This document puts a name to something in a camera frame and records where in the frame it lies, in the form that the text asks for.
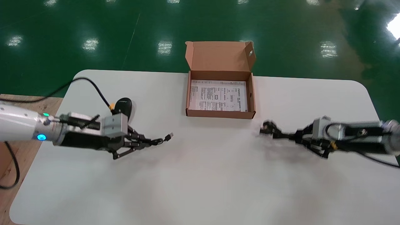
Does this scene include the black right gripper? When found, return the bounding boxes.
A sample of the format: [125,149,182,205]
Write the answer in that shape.
[294,123,387,159]

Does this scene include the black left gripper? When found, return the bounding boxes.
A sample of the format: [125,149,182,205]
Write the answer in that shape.
[57,126,157,160]

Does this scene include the thin black USB cable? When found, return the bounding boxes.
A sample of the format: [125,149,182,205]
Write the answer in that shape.
[150,132,174,146]

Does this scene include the black computer mouse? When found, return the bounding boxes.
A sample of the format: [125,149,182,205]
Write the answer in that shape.
[114,97,133,121]

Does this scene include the black power cord with plug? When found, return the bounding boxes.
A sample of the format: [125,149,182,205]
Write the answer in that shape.
[259,120,297,141]

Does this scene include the brown cardboard storage box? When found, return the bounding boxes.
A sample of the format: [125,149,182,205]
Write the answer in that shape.
[185,41,257,119]

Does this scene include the printed white instruction sheet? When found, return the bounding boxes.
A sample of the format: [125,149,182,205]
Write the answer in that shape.
[189,80,248,112]

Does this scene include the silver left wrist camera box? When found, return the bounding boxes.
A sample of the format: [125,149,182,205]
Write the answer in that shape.
[59,112,129,138]

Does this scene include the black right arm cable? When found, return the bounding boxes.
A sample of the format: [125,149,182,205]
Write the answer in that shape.
[325,123,400,169]

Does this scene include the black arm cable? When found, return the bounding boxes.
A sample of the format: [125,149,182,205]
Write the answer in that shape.
[0,77,115,190]
[325,123,400,169]

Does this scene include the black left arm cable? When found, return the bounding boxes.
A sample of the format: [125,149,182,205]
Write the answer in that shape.
[0,77,115,190]

